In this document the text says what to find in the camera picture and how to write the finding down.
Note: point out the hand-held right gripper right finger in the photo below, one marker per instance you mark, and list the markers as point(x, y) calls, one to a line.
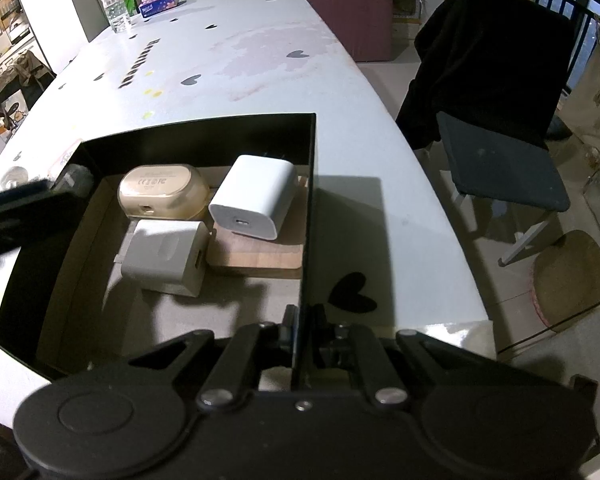
point(320, 340)

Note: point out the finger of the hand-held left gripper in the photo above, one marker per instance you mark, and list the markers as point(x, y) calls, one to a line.
point(25, 195)

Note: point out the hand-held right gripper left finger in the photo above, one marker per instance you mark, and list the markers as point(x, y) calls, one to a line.
point(285, 332)

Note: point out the black cardboard box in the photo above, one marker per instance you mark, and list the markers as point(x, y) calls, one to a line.
point(25, 300)

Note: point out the wooden coaster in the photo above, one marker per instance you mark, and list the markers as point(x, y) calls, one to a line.
point(260, 260)

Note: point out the tan earbuds case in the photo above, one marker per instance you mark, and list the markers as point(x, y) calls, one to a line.
point(160, 185)

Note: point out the white plug adapter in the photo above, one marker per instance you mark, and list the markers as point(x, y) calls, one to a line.
point(165, 255)

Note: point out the white wall charger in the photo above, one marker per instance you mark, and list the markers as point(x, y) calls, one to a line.
point(255, 185)

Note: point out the cartoon print tote bag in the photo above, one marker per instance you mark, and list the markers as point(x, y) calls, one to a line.
point(22, 90)

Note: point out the clear water bottle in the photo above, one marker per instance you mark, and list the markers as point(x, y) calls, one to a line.
point(114, 5)

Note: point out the purple tissue pack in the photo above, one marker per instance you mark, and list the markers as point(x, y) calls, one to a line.
point(159, 5)

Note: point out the round woven basket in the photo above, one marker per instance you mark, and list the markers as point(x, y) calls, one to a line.
point(570, 280)

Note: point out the black chair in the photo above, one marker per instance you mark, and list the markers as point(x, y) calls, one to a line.
point(490, 60)

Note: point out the beige curtain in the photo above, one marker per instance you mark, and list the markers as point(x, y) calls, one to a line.
point(597, 85)

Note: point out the white round magnetic mount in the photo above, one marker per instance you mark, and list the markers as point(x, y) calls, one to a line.
point(15, 176)

